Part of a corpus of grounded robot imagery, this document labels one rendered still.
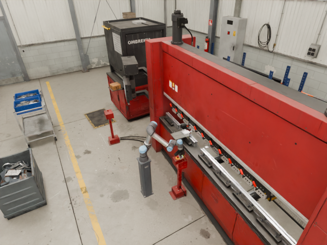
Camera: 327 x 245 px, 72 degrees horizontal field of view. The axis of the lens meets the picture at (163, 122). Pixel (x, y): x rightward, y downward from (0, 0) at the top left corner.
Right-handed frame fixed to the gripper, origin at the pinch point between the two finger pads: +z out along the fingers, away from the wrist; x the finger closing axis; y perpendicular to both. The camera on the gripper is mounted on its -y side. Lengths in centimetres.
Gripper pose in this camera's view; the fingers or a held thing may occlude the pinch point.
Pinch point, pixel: (180, 158)
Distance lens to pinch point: 348.8
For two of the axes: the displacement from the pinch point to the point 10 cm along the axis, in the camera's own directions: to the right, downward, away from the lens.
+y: 9.0, -3.2, 2.9
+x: -4.2, -4.8, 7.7
